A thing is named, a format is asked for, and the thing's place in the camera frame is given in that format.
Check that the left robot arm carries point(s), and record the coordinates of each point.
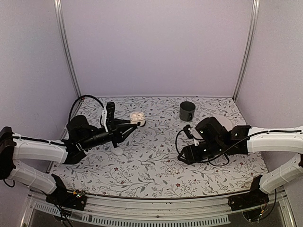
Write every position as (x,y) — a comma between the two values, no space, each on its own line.
(14,148)

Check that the front aluminium rail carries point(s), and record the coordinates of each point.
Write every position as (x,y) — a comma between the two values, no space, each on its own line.
(106,211)

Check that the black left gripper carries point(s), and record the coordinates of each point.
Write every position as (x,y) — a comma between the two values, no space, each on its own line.
(117,135)

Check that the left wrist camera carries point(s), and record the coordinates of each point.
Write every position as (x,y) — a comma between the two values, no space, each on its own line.
(107,115)

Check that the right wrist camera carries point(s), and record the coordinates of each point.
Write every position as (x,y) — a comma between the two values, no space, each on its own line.
(193,134)

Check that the white earbud case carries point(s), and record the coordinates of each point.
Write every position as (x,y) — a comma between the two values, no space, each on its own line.
(117,151)
(137,118)

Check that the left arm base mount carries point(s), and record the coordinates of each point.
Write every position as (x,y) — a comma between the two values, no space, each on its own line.
(64,198)

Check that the left aluminium frame post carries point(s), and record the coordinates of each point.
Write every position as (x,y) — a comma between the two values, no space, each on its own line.
(65,45)

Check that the right aluminium frame post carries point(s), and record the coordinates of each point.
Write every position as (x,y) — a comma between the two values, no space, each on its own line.
(247,50)

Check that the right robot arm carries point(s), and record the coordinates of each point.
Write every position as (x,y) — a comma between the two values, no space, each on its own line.
(246,139)

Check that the white closed earbud case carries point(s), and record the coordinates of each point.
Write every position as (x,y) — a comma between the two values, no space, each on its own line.
(117,151)

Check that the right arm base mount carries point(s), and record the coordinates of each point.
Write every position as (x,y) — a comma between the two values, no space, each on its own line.
(254,197)

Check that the dark grey mug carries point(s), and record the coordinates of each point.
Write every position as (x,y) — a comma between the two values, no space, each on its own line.
(186,111)

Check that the floral patterned table mat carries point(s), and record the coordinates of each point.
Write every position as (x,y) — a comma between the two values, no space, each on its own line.
(147,167)

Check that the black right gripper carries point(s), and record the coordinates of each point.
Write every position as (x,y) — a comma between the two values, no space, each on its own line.
(191,156)

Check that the aluminium frame post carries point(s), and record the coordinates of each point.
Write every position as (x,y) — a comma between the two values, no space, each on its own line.
(247,50)
(65,45)

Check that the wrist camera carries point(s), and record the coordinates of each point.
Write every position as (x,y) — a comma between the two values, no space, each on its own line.
(193,134)
(107,115)

